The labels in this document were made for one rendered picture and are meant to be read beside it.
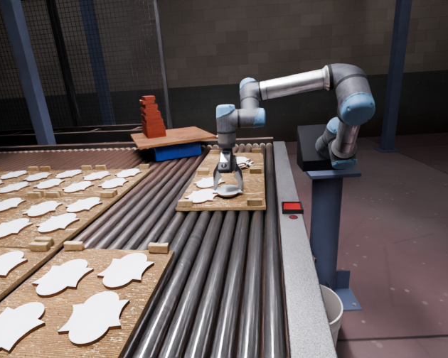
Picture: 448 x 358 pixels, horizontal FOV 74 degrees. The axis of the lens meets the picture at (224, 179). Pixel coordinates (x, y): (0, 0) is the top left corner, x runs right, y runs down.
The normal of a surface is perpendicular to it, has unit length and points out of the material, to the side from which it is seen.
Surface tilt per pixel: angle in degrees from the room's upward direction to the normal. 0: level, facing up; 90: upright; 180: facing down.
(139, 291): 0
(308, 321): 0
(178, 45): 90
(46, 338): 0
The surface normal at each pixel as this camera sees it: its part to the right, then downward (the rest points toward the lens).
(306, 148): -0.06, -0.41
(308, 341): -0.06, -0.94
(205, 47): 0.00, 0.33
